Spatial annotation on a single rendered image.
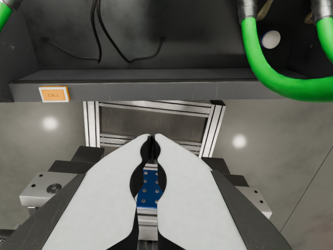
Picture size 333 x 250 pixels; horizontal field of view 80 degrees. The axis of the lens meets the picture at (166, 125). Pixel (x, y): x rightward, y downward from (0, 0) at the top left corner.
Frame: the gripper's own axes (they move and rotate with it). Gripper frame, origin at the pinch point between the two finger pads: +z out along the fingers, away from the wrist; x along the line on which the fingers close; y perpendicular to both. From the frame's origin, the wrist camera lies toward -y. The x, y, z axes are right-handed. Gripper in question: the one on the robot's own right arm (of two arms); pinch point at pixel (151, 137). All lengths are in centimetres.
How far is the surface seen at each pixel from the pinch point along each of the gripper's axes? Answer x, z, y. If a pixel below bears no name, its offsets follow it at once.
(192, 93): 7.0, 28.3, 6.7
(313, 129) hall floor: 121, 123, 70
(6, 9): -10.9, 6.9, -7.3
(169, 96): 2.4, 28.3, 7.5
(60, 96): -19.0, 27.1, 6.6
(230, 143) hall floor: 56, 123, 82
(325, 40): 17.1, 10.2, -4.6
